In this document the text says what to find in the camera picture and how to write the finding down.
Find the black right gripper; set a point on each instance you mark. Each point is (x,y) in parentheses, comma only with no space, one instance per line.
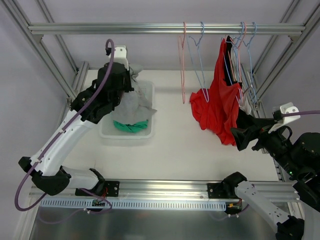
(256,135)

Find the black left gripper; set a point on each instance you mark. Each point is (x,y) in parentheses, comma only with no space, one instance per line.
(127,81)

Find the grey tank top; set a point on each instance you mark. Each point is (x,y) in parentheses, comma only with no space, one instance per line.
(134,107)

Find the red tank top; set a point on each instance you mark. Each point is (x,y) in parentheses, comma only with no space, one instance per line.
(220,113)

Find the green tank top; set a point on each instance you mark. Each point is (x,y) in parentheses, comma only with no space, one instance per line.
(131,128)

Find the pink wire hanger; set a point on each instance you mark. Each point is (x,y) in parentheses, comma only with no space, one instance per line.
(243,50)
(181,55)

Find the black tank top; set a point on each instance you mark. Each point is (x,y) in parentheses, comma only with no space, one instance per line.
(243,120)

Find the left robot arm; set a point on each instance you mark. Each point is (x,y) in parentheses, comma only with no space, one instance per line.
(46,166)

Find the white tank top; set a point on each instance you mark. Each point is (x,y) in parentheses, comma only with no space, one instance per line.
(244,105)

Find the white plastic basket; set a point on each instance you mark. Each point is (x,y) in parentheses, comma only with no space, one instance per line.
(113,136)

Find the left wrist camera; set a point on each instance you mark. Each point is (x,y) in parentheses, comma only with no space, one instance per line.
(119,58)

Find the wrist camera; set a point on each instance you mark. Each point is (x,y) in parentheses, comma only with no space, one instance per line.
(119,58)
(283,115)

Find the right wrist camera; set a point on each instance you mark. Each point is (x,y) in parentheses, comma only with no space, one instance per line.
(283,115)

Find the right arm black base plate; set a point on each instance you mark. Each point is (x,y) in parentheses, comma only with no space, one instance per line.
(221,190)

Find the aluminium frame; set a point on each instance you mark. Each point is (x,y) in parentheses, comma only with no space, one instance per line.
(43,64)

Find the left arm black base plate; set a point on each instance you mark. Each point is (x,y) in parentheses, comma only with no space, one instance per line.
(104,188)

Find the white slotted cable duct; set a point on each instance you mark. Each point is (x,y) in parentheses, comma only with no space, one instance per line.
(128,204)

